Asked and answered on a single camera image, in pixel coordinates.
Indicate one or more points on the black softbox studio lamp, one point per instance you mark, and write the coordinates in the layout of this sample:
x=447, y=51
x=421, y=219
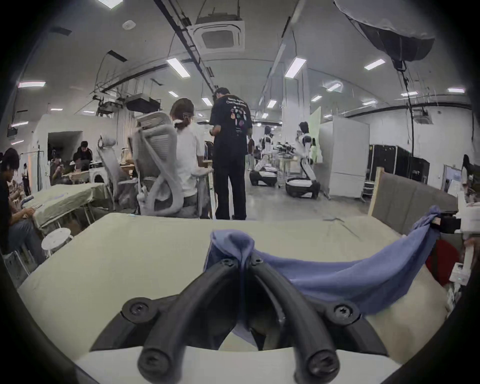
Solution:
x=393, y=33

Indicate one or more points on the grey padded headboard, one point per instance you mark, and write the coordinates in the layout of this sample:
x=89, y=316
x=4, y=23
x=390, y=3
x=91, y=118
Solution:
x=408, y=198

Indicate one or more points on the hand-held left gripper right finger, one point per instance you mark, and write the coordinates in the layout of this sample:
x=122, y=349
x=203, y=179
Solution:
x=296, y=318

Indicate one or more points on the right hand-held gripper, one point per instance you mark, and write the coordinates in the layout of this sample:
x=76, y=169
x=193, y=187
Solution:
x=470, y=213

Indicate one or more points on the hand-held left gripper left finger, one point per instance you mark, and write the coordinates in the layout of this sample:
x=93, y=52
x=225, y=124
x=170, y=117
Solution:
x=168, y=330

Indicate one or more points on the person's right hand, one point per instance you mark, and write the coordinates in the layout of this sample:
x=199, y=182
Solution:
x=474, y=245

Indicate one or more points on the table with pale green sheet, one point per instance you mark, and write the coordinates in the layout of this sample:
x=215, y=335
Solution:
x=63, y=198

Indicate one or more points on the white humanoid robot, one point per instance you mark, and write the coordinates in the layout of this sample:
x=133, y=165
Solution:
x=304, y=161
x=266, y=150

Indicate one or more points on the group of people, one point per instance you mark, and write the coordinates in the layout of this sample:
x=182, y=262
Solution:
x=77, y=161

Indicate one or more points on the grey mesh office chair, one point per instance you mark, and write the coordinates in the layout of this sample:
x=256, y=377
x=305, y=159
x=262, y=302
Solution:
x=110, y=168
x=157, y=161

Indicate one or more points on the red cushion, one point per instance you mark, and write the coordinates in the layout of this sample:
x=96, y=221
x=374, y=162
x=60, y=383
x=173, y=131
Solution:
x=446, y=260

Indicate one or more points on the bed with beige sheet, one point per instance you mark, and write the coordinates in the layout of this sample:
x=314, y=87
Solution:
x=131, y=255

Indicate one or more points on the blue cloth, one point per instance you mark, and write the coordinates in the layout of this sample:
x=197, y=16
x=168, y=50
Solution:
x=337, y=277

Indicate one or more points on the white round stool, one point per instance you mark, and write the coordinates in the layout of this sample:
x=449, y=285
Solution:
x=57, y=237

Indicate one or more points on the stack of black cases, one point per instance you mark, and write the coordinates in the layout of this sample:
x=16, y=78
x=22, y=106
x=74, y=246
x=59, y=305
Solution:
x=393, y=161

